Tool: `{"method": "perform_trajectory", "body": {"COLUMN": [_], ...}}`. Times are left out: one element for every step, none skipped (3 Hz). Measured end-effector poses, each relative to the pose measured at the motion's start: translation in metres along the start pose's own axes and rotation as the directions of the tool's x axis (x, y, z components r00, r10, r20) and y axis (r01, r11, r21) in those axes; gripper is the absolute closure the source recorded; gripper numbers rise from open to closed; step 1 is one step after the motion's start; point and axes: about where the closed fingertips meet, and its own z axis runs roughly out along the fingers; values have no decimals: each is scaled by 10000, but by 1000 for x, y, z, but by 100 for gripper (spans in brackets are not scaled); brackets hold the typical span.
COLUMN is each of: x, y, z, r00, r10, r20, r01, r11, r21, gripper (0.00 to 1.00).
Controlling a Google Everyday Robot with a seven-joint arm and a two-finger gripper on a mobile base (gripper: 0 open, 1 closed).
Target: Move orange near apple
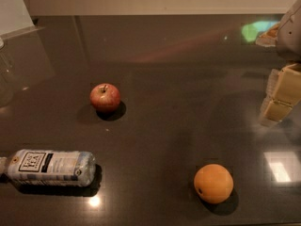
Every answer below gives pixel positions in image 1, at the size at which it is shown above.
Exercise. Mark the red apple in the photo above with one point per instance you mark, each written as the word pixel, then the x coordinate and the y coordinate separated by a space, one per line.
pixel 105 98

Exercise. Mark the orange fruit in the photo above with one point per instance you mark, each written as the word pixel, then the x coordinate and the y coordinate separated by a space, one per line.
pixel 213 183

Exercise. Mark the plastic water bottle with label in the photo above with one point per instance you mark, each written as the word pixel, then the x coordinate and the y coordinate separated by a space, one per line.
pixel 49 168

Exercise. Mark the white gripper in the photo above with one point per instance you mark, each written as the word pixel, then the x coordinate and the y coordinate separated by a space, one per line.
pixel 290 35

